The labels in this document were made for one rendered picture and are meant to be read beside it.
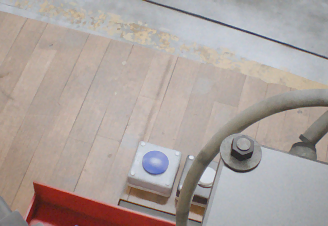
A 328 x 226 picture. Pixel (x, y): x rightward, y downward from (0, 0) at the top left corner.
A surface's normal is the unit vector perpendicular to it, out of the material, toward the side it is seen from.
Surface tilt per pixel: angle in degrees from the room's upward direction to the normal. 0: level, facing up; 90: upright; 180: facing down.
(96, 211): 90
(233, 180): 0
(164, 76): 0
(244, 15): 0
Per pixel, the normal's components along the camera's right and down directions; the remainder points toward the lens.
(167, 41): 0.07, -0.58
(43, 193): -0.27, 0.78
